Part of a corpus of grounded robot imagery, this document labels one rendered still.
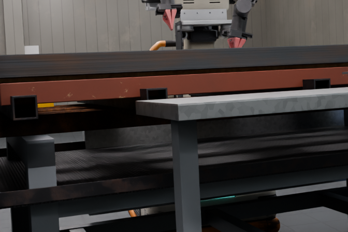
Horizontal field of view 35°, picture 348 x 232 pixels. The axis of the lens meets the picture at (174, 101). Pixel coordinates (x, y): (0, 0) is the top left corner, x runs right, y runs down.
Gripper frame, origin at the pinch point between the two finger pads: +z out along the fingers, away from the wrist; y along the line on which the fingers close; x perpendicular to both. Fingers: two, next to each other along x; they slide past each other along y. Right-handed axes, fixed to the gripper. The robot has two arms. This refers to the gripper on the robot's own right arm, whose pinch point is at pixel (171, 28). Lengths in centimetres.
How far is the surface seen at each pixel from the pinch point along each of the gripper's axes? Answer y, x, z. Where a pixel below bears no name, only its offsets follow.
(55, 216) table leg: -49, -57, 83
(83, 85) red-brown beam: -41, -69, 57
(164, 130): -5.3, 14.6, 37.5
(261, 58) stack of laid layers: 4, -66, 50
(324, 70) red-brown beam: 23, -62, 52
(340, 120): 77, 25, 34
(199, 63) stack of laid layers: -13, -68, 51
